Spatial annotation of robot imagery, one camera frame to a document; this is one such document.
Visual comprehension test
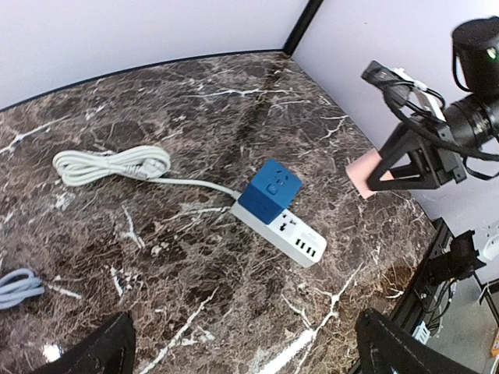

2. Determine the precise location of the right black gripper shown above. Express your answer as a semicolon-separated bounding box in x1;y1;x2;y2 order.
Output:
367;116;467;191

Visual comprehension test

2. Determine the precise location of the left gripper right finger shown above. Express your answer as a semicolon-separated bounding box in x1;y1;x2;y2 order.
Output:
356;309;473;374

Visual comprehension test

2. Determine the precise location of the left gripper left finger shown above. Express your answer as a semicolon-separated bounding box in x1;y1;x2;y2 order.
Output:
34;312;136;374

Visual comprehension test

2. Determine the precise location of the pink cube charger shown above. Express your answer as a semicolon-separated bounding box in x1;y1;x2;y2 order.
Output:
346;148;381;199

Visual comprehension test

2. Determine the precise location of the light blue cable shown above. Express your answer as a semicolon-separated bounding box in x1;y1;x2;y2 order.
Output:
0;267;46;310

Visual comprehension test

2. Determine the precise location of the dark blue cube plug adapter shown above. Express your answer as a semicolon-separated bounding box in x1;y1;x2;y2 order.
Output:
237;159;302;224

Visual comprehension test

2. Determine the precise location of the white power strip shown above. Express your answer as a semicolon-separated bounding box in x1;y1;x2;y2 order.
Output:
231;202;327;268

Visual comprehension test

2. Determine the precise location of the white cable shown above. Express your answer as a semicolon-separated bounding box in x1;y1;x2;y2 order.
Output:
51;145;243;198

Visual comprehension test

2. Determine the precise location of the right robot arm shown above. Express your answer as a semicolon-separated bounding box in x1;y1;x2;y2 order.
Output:
367;94;498;192

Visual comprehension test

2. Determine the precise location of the right black frame post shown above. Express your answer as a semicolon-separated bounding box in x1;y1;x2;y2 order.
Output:
282;0;324;57

